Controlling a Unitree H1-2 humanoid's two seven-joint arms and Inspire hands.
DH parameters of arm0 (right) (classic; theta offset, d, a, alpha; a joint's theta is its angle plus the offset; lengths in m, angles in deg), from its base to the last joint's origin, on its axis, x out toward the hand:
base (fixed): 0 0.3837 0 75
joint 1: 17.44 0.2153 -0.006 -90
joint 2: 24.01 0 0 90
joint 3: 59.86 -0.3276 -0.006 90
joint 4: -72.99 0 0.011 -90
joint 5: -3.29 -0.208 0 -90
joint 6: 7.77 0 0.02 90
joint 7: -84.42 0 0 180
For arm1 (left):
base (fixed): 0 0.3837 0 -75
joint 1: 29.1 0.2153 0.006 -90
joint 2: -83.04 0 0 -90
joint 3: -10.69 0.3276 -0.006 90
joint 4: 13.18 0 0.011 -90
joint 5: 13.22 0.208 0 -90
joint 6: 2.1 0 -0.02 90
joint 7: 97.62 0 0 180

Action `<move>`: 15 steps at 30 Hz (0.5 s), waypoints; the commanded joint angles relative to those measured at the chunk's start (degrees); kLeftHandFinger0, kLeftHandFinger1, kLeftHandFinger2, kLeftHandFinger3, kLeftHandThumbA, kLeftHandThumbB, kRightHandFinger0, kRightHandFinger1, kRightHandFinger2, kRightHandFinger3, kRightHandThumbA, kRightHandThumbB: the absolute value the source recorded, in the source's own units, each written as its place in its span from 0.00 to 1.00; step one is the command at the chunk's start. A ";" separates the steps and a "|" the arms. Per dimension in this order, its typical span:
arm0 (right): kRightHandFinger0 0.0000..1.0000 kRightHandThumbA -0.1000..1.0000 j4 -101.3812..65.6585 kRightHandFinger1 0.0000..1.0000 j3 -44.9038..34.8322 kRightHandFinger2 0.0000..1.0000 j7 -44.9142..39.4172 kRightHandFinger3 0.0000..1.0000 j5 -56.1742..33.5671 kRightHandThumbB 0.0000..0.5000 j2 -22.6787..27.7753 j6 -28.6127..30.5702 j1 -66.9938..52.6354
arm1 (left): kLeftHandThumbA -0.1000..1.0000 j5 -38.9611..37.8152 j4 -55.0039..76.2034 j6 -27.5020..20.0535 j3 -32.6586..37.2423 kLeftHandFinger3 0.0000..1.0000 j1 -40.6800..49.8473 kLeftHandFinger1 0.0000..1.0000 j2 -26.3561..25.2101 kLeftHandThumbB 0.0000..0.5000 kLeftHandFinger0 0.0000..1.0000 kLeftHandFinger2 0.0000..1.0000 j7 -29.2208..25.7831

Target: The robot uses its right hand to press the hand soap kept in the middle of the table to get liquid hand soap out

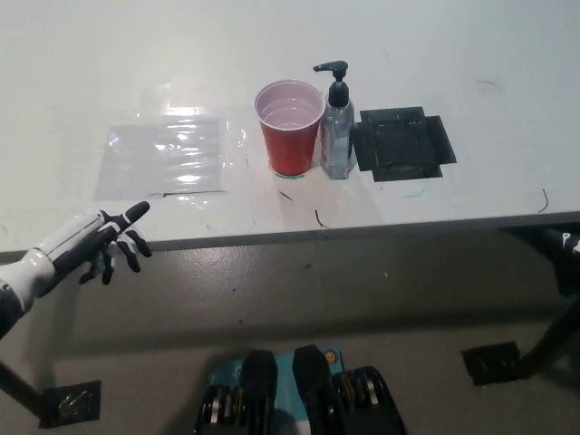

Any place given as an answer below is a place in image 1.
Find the grey laminated sheet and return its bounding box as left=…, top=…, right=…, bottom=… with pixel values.
left=92, top=116, right=227, bottom=201

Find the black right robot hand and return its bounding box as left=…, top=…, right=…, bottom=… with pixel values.
left=543, top=227, right=580, bottom=257

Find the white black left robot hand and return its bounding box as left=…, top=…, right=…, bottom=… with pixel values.
left=27, top=200, right=153, bottom=299

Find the black tape patch on table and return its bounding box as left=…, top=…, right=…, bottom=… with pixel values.
left=352, top=106, right=458, bottom=183

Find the black floor tape patch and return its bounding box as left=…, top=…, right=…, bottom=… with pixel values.
left=38, top=379, right=102, bottom=430
left=460, top=340, right=523, bottom=387

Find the black table leg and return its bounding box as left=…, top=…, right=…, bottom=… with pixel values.
left=520, top=262, right=580, bottom=378
left=0, top=360, right=46, bottom=421

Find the red plastic cup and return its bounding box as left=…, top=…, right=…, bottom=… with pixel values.
left=253, top=79, right=327, bottom=178

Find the clear soap bottle black pump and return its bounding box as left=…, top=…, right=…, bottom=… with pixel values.
left=313, top=60, right=356, bottom=181

